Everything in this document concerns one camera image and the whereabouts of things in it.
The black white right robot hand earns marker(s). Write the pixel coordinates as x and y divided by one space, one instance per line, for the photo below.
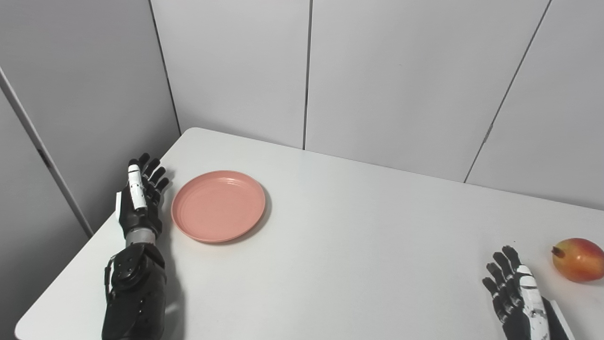
524 311

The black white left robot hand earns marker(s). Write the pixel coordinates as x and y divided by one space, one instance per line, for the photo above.
137 208

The red yellow pomegranate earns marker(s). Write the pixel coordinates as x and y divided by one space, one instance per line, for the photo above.
580 260

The pink round plate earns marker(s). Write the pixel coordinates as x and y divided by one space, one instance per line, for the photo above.
218 207

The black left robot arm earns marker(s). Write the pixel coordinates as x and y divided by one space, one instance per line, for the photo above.
134 293

